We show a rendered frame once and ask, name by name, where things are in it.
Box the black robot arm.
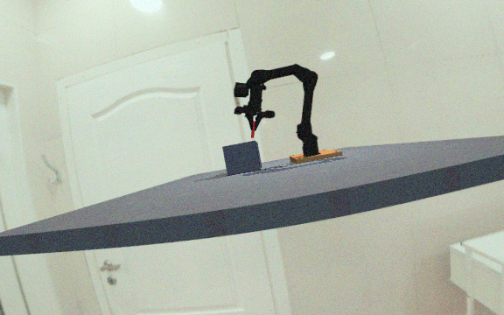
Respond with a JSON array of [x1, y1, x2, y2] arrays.
[[234, 64, 321, 157]]

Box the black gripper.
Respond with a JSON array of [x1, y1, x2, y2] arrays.
[[234, 96, 276, 131]]

